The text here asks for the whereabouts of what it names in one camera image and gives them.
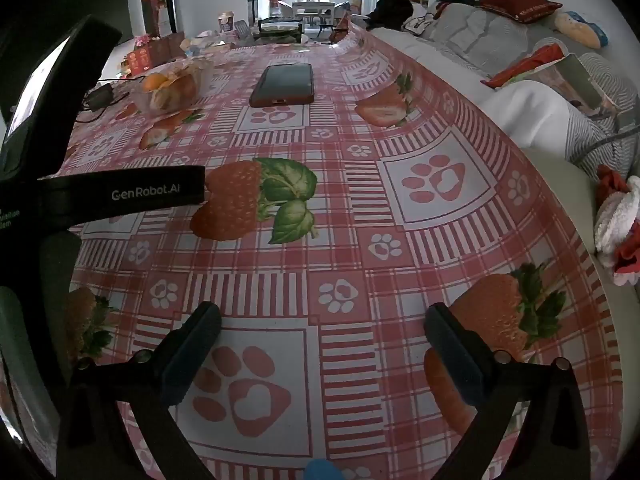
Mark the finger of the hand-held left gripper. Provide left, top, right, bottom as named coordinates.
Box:
left=37, top=165, right=207, bottom=227

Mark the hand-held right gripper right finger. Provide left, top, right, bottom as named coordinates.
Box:
left=424, top=302, right=601, bottom=480

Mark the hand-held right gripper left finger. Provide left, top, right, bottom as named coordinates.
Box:
left=55, top=301, right=223, bottom=480

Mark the black power adapter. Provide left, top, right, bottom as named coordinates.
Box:
left=82, top=82, right=115, bottom=110

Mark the pale peeled tangerine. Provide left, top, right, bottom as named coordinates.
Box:
left=149, top=90, right=176, bottom=113

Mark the red gift box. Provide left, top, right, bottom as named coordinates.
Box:
left=127, top=46, right=153, bottom=73

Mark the clear glass bowl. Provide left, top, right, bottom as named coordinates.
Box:
left=129, top=57, right=213, bottom=115

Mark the brown cardboard box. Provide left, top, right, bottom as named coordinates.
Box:
left=150, top=31, right=187, bottom=66

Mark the red strawberry print tablecloth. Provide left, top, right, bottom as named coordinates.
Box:
left=0, top=27, right=626, bottom=480

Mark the dark smartphone in red case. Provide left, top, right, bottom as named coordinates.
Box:
left=249, top=63, right=315, bottom=108

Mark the white and red knit cloth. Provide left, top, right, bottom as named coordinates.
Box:
left=594, top=164, right=640, bottom=288

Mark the black metal rack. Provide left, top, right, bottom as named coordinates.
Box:
left=256, top=16, right=304, bottom=43

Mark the white dining table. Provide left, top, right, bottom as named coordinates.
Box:
left=291, top=0, right=336, bottom=26

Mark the white blanket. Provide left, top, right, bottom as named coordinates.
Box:
left=477, top=80, right=583, bottom=161

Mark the grey striped cloth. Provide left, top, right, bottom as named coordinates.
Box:
left=565, top=52, right=640, bottom=181

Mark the red orange cloth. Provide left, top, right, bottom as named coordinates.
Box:
left=487, top=42, right=568, bottom=90

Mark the black bag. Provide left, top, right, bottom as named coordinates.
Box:
left=370, top=0, right=416, bottom=31

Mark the grey box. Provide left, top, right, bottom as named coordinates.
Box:
left=547, top=52, right=603, bottom=111

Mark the white printed cloth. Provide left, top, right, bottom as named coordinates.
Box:
left=402, top=12, right=441, bottom=38

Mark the grey sofa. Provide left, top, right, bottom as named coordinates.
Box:
left=370, top=0, right=640, bottom=181

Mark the yellow and blue plush pillow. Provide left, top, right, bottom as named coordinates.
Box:
left=554, top=10, right=611, bottom=50

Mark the red printed pillow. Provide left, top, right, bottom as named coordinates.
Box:
left=479, top=0, right=563, bottom=25

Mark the black adapter cable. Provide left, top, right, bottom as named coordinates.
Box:
left=75, top=80, right=146, bottom=125

